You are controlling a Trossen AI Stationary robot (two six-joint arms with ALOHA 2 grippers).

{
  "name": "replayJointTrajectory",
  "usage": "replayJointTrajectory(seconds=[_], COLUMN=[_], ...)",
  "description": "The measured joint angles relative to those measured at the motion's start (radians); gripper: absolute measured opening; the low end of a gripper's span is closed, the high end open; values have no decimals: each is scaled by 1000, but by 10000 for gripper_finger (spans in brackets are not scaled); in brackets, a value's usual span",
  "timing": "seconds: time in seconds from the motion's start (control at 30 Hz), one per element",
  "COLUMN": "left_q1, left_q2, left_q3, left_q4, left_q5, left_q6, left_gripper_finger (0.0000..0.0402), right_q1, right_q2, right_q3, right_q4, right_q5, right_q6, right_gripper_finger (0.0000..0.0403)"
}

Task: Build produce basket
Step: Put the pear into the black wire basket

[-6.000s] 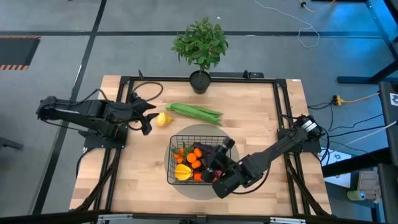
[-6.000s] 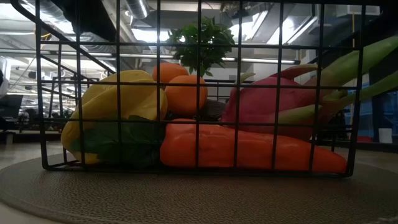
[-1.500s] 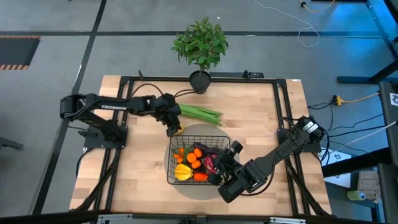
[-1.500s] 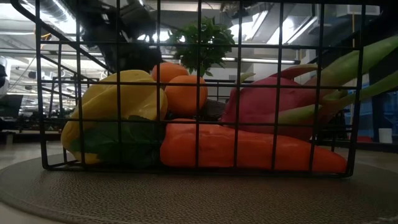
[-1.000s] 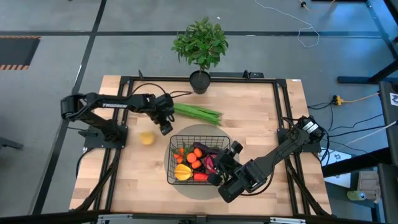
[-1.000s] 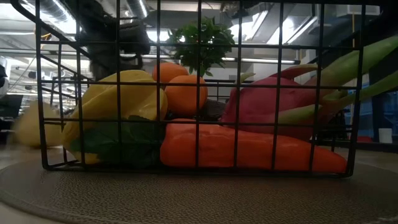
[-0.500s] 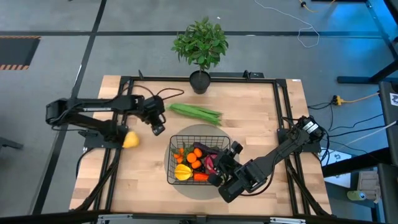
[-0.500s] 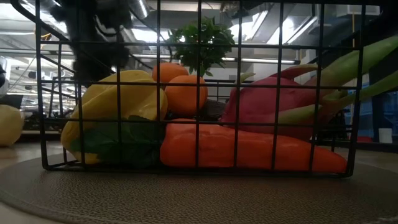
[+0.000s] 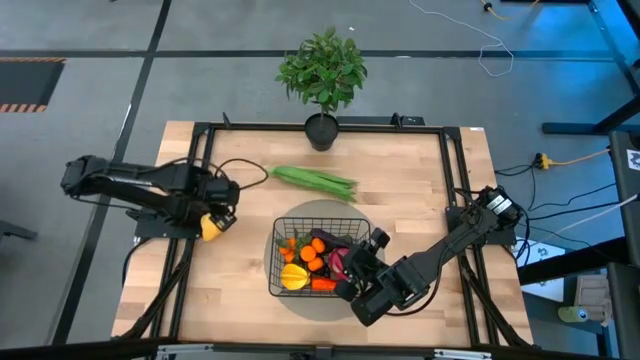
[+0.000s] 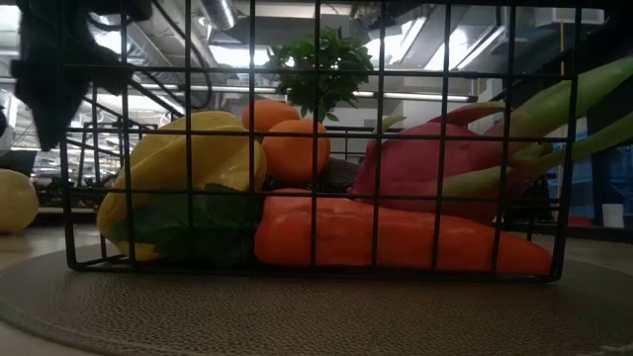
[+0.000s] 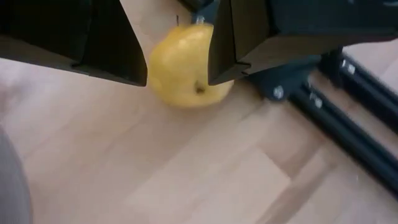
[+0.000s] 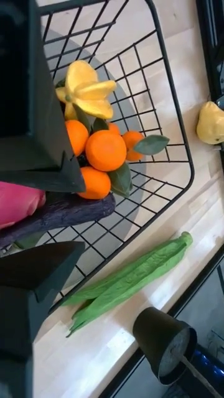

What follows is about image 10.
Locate yellow lemon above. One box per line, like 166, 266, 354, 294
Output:
0, 167, 40, 234

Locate round grey woven placemat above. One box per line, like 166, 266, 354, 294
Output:
0, 236, 633, 356

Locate pink dragon fruit green leaves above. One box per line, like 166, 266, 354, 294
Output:
350, 56, 633, 226

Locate orange tangerine cluster with leaves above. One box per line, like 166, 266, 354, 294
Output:
240, 98, 332, 187

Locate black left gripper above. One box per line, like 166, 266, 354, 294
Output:
10, 0, 152, 151

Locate red-orange carrot with green leaves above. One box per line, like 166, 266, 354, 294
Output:
111, 185, 553, 276

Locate black wire basket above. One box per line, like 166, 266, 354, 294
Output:
56, 0, 583, 283

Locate silver ventilation duct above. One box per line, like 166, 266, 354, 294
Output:
200, 0, 238, 31

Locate artificial potted green plant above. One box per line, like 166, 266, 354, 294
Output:
266, 27, 376, 125

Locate dark monitor screen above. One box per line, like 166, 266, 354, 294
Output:
0, 149, 37, 172

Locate white cup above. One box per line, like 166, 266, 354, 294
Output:
601, 203, 626, 229

